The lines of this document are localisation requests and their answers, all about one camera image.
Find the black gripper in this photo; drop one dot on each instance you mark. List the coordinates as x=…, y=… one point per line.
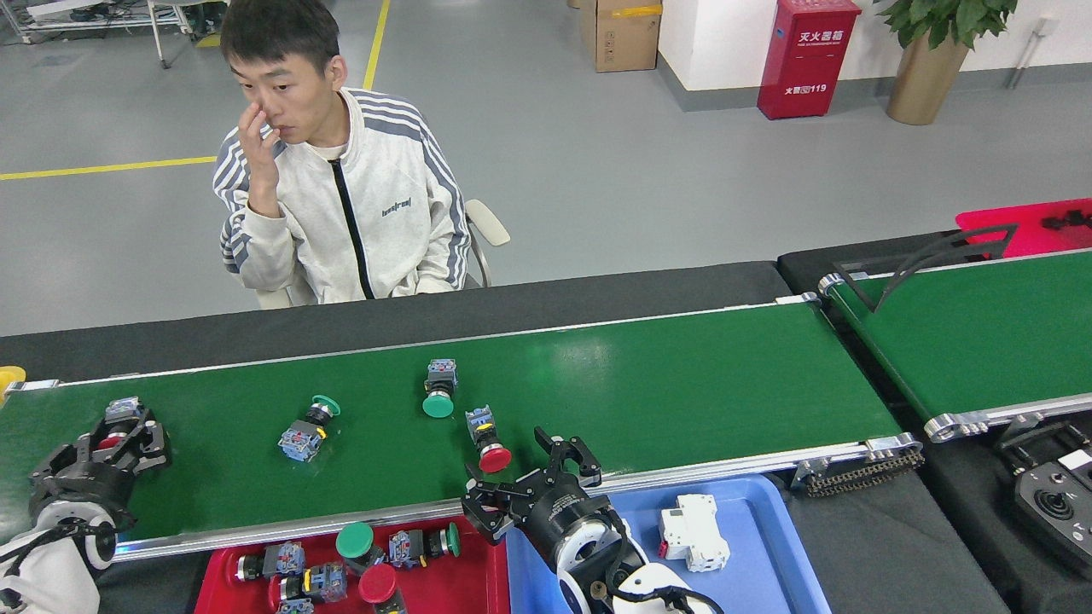
x=85, y=488
x=563, y=512

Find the white circuit breaker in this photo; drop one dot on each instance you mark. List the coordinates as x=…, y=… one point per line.
x=693, y=533

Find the red plastic tray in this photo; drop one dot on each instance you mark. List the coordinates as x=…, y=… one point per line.
x=478, y=580

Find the yellow plastic tray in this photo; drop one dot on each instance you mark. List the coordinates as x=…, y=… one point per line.
x=8, y=379

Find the long green conveyor belt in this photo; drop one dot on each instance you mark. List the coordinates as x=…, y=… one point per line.
x=640, y=375

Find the blue plastic tray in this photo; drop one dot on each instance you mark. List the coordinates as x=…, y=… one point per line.
x=768, y=563

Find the short green conveyor belt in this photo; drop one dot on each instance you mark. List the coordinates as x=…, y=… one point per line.
x=981, y=341

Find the seated person's right hand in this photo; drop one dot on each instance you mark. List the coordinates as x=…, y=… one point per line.
x=260, y=153

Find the seated person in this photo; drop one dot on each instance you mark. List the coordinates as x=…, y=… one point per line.
x=384, y=213

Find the brown cardboard box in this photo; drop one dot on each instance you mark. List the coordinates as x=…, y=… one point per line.
x=621, y=38

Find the red fire extinguisher box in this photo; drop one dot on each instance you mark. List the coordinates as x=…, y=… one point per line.
x=806, y=60

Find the red plastic bin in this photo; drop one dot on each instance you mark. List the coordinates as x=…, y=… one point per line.
x=1007, y=228

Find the potted plant in gold planter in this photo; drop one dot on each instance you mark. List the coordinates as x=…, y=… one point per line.
x=926, y=85

